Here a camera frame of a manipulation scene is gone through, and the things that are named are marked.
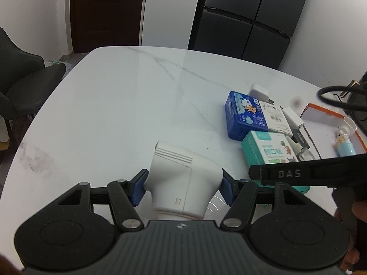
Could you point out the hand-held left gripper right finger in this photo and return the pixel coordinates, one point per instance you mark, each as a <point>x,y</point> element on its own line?
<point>228,187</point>

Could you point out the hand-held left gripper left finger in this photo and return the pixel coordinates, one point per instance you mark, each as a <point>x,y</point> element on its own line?
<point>139,187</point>

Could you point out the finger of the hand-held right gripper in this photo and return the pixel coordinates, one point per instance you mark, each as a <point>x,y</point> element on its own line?
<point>254,173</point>

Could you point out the teal bandage box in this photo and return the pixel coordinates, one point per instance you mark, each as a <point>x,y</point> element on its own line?
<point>263,151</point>

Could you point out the clear liquid bottle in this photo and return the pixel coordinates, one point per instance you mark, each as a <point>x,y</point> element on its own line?
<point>304,154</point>

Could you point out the black charger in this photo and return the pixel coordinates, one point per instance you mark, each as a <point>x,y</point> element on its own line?
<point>299,137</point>

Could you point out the orange-rimmed cardboard box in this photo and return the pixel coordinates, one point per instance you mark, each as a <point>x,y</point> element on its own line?
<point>324,126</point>

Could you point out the blue tissue pack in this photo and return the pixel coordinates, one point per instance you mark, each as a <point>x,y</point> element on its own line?
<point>240,120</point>

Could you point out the white box with green label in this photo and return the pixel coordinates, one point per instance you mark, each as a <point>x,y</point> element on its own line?
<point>275,117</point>

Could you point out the person's right hand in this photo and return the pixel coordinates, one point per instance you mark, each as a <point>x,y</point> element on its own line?
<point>361,209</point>

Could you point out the light blue toothpick jar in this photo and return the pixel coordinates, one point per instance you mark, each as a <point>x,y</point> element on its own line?
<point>345,147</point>

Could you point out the white round-top plug-in heater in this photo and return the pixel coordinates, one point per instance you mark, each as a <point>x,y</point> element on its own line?
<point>349,123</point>

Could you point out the white cube charger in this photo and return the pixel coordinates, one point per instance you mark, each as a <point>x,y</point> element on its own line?
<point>291,117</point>

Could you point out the white plug adapter with prongs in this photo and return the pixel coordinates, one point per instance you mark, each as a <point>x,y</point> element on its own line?
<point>258,91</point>

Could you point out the dark grey refrigerator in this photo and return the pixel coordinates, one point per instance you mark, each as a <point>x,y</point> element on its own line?
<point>243,20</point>

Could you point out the dark grey chair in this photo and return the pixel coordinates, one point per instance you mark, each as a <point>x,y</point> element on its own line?
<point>25,74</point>

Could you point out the dark brown door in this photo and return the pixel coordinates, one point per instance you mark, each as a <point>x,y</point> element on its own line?
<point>109,14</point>

